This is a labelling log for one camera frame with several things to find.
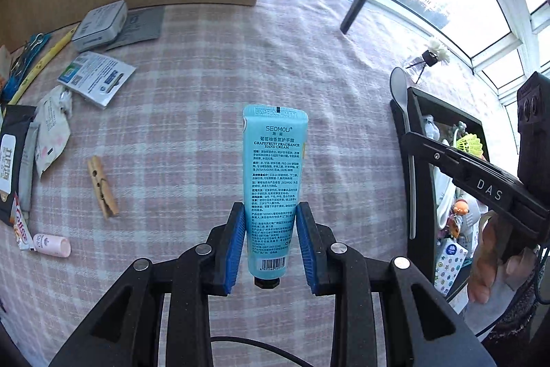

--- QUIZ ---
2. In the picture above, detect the yellow-green shuttlecock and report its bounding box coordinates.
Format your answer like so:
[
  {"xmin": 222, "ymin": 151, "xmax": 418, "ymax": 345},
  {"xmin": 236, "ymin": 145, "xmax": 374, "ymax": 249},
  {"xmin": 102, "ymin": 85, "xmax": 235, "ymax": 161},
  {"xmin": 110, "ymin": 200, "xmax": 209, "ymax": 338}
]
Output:
[{"xmin": 455, "ymin": 133, "xmax": 484, "ymax": 157}]

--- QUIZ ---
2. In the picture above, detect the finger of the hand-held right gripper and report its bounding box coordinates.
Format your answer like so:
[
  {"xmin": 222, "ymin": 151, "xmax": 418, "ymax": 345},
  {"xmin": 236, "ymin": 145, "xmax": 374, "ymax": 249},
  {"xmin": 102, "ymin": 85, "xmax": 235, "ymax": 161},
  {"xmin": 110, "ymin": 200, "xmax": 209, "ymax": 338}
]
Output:
[{"xmin": 401, "ymin": 131, "xmax": 518, "ymax": 183}]

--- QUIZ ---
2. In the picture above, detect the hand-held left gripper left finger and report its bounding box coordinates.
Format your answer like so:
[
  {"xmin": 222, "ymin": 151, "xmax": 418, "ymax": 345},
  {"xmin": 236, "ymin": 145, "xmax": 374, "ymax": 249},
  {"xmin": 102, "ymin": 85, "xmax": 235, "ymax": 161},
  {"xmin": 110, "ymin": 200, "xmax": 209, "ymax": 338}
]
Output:
[{"xmin": 49, "ymin": 201, "xmax": 246, "ymax": 367}]

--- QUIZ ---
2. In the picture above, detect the white spoon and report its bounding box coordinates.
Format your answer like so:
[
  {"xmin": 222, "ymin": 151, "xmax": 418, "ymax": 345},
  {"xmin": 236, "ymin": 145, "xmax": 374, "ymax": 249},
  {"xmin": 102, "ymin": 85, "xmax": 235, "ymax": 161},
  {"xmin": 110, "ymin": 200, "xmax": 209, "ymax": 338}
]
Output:
[{"xmin": 389, "ymin": 67, "xmax": 417, "ymax": 239}]

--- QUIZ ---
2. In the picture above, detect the person's right hand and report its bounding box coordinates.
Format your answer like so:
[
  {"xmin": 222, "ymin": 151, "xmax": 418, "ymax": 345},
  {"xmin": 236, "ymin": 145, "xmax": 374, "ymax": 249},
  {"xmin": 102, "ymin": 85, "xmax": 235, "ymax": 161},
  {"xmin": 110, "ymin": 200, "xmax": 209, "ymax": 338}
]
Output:
[{"xmin": 467, "ymin": 211, "xmax": 538, "ymax": 303}]

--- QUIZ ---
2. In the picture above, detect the yellow stick packet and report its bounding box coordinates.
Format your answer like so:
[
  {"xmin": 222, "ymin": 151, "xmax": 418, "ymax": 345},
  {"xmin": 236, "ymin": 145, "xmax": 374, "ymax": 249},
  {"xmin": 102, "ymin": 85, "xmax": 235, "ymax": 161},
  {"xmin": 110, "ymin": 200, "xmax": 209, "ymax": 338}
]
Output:
[{"xmin": 8, "ymin": 27, "xmax": 78, "ymax": 105}]

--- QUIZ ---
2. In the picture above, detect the red drink sachet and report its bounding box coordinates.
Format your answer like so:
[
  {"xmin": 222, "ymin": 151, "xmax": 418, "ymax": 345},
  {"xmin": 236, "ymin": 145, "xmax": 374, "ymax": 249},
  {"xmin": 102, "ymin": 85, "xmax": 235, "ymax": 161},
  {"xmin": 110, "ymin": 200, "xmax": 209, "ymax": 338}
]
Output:
[{"xmin": 11, "ymin": 193, "xmax": 37, "ymax": 251}]

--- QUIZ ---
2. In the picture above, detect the white tin box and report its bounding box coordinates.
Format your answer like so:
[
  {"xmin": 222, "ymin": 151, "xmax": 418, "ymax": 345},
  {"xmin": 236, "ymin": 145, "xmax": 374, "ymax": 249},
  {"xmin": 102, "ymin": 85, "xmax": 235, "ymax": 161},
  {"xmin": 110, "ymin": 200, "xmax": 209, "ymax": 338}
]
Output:
[{"xmin": 71, "ymin": 0, "xmax": 129, "ymax": 52}]

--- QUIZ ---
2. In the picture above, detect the grey foil packet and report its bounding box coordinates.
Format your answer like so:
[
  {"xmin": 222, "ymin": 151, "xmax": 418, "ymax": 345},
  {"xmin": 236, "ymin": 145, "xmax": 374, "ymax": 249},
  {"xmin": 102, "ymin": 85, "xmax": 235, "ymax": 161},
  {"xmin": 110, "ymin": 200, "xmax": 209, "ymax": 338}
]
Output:
[{"xmin": 105, "ymin": 7, "xmax": 165, "ymax": 52}]

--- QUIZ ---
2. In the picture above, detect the blue wipe packet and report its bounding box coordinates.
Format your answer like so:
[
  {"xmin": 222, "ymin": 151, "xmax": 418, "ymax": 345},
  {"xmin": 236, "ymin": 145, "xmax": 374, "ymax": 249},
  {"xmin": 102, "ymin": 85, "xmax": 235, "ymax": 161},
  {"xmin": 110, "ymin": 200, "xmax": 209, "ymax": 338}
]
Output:
[{"xmin": 0, "ymin": 34, "xmax": 51, "ymax": 101}]

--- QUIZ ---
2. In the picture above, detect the grey sachet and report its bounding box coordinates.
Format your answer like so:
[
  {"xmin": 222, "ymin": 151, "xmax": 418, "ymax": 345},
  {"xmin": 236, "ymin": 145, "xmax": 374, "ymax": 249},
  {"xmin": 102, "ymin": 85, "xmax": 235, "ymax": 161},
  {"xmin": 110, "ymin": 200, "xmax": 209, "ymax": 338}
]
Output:
[{"xmin": 18, "ymin": 122, "xmax": 40, "ymax": 217}]

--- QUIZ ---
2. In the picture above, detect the white flower in small vase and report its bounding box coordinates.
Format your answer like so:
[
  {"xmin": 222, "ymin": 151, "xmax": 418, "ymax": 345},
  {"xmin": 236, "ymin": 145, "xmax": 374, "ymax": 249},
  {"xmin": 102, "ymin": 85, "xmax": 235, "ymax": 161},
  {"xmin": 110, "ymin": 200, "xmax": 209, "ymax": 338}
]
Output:
[{"xmin": 406, "ymin": 38, "xmax": 451, "ymax": 84}]

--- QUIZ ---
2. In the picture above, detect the white floral packet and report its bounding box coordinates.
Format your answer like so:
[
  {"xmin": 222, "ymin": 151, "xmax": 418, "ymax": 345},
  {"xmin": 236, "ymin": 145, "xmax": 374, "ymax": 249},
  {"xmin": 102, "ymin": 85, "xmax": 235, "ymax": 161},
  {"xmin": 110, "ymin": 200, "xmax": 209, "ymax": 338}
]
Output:
[{"xmin": 33, "ymin": 85, "xmax": 73, "ymax": 180}]

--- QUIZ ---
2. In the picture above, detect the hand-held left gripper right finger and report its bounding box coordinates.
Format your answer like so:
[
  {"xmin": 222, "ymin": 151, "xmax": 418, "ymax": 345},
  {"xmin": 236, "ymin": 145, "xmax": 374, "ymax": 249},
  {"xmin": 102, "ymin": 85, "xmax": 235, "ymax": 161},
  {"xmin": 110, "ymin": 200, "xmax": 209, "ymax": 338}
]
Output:
[{"xmin": 296, "ymin": 201, "xmax": 499, "ymax": 367}]

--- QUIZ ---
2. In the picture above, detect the pink plaid desktop cloth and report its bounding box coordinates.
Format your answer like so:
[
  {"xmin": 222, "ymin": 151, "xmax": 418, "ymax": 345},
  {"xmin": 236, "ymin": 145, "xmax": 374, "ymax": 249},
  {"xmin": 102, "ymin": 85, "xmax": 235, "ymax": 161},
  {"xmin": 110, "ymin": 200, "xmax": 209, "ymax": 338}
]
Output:
[{"xmin": 0, "ymin": 0, "xmax": 516, "ymax": 367}]

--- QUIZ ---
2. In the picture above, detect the wooden clothespin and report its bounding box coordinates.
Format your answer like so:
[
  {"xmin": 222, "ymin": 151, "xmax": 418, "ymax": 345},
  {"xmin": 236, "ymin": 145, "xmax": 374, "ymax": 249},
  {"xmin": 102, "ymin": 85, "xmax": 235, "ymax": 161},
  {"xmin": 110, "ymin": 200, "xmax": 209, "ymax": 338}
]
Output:
[{"xmin": 87, "ymin": 155, "xmax": 120, "ymax": 220}]

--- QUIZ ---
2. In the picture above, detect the star-print tissue packet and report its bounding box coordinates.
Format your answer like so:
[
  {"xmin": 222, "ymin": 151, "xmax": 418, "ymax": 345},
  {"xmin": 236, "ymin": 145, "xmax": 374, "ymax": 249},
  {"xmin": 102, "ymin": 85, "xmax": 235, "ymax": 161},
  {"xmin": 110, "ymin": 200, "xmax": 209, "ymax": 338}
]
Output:
[{"xmin": 434, "ymin": 238, "xmax": 469, "ymax": 296}]

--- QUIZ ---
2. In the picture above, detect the pink lip balm tube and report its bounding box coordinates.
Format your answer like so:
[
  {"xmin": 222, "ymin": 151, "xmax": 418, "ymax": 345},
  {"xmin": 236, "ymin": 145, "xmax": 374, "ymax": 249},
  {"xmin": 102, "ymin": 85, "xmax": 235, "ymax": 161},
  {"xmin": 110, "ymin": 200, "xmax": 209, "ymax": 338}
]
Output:
[{"xmin": 32, "ymin": 233, "xmax": 72, "ymax": 258}]

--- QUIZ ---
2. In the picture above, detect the person's right forearm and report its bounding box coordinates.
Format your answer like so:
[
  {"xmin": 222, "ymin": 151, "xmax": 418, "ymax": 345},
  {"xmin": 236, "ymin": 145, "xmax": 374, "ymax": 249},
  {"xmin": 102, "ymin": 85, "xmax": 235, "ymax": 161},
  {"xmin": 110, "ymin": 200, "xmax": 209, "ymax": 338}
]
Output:
[{"xmin": 464, "ymin": 277, "xmax": 550, "ymax": 355}]

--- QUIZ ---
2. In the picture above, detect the black tray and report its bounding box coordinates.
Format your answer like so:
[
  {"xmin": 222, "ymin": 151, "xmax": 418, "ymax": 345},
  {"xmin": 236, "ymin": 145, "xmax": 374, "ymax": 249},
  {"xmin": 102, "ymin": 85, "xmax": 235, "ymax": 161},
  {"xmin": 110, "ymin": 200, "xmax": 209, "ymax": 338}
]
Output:
[{"xmin": 406, "ymin": 87, "xmax": 495, "ymax": 303}]

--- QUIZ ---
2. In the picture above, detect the white card packet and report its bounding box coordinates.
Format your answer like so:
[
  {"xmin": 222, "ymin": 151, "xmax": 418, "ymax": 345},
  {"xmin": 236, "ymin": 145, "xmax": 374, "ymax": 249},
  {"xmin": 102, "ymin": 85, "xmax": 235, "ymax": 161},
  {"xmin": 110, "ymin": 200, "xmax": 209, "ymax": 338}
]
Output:
[{"xmin": 57, "ymin": 51, "xmax": 137, "ymax": 110}]

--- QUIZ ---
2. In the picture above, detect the blue hand cream tube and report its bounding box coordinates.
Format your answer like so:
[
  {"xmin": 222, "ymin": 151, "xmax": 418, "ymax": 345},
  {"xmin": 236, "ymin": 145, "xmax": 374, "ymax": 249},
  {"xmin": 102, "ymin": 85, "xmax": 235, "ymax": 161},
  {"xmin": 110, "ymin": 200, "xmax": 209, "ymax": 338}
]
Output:
[{"xmin": 243, "ymin": 106, "xmax": 309, "ymax": 289}]

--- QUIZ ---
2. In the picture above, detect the black packet with white label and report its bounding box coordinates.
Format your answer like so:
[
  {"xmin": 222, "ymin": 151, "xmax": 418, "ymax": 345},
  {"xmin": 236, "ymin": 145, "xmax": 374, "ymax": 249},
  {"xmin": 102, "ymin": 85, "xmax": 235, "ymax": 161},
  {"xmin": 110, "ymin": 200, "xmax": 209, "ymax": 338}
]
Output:
[{"xmin": 0, "ymin": 105, "xmax": 37, "ymax": 227}]

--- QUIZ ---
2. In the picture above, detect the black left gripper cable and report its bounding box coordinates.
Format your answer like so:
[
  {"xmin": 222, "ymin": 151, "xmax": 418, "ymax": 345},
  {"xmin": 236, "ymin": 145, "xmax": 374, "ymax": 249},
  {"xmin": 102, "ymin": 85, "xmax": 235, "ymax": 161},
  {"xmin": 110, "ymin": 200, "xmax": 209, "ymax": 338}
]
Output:
[{"xmin": 210, "ymin": 335, "xmax": 340, "ymax": 367}]

